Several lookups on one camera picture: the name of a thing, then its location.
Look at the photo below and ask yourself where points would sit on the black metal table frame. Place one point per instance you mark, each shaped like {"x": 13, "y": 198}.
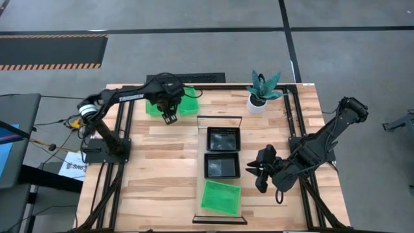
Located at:
{"x": 130, "y": 123}

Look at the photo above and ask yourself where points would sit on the black slotted plastic basket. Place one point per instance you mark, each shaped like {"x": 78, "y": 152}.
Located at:
{"x": 223, "y": 142}
{"x": 222, "y": 166}

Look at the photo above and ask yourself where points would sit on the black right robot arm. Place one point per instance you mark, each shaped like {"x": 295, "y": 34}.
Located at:
{"x": 323, "y": 142}

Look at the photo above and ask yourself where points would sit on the yellow plug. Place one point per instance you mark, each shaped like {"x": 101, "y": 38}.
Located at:
{"x": 76, "y": 123}

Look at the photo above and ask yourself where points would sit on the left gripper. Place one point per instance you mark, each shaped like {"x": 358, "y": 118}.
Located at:
{"x": 168, "y": 90}

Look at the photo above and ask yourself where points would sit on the blue panel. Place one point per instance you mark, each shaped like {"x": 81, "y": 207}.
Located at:
{"x": 4, "y": 152}

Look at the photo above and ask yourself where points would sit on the white printed paper sheet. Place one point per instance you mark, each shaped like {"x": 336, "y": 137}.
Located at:
{"x": 72, "y": 166}

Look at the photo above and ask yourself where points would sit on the black hazard striped floor mat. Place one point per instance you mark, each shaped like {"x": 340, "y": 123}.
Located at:
{"x": 48, "y": 50}

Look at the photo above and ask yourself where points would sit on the dark grey cart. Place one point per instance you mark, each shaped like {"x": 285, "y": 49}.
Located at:
{"x": 19, "y": 106}

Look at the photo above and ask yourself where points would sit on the green slotted plastic basket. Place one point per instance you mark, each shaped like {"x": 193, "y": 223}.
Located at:
{"x": 151, "y": 110}
{"x": 221, "y": 198}
{"x": 191, "y": 105}

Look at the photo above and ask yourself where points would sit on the black floor stand bar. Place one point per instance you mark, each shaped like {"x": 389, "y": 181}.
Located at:
{"x": 48, "y": 178}

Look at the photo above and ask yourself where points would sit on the potted plant in white pot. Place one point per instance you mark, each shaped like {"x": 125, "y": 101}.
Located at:
{"x": 255, "y": 108}

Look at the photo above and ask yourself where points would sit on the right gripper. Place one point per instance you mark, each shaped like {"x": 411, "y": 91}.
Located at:
{"x": 271, "y": 168}

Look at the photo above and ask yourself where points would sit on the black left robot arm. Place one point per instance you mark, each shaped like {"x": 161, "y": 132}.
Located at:
{"x": 129, "y": 97}

